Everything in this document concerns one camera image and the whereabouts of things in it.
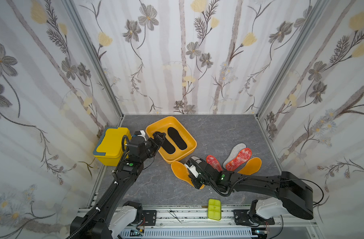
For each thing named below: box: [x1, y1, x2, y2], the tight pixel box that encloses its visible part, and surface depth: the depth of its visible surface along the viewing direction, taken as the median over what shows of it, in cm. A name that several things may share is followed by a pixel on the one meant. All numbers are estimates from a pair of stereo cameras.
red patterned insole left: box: [205, 154, 223, 172], surface depth 95 cm
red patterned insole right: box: [225, 147, 253, 172], surface depth 97 cm
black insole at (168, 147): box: [161, 137, 176, 154], surface depth 102 cm
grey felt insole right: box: [222, 142, 247, 170], surface depth 100 cm
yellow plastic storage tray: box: [145, 116, 198, 164], surface depth 106 cm
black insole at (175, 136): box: [167, 126, 188, 150], surface depth 107 cm
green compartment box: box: [207, 198, 222, 221], surface depth 78 cm
